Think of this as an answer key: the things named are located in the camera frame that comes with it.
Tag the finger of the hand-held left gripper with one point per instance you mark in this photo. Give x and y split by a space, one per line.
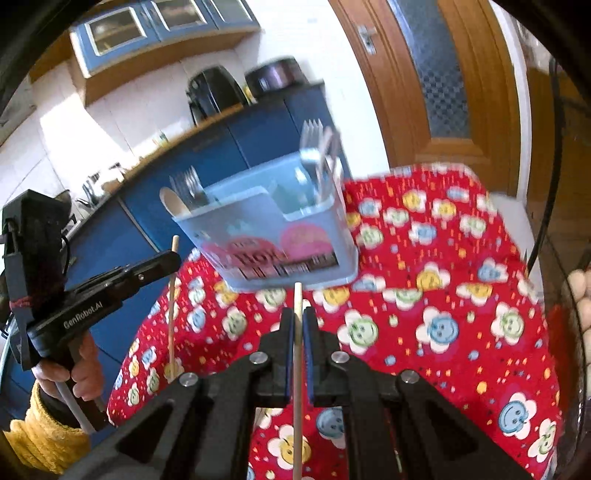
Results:
138 274

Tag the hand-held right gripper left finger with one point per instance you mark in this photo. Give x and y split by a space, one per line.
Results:
288 355

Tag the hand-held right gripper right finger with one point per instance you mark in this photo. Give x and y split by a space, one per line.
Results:
310 355

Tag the wooden chopstick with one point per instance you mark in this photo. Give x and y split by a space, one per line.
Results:
171 323
298 300

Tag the beige spoon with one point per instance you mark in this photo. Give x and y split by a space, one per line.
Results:
171 201

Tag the metal fork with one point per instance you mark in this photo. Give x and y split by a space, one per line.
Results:
182 189
310 152
198 184

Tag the light blue utensil box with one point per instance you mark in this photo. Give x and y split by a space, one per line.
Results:
258 221

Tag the person's left forearm yellow sleeve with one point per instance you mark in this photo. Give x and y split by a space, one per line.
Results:
41 438

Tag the person's left hand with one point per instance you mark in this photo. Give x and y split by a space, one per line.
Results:
92 369

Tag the blue lower kitchen cabinets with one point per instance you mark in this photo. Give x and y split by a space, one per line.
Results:
138 194

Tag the red smiley flower tablecloth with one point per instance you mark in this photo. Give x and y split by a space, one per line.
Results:
415 286

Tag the black air fryer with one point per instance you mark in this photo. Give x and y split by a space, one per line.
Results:
214 94

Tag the dark rice cooker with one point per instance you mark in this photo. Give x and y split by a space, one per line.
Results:
274 76

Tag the pile of eggs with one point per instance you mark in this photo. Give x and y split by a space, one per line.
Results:
581 304

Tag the wooden door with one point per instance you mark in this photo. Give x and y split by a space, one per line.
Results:
471 92

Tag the blue upper wall cabinet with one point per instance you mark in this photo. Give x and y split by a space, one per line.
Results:
157 32

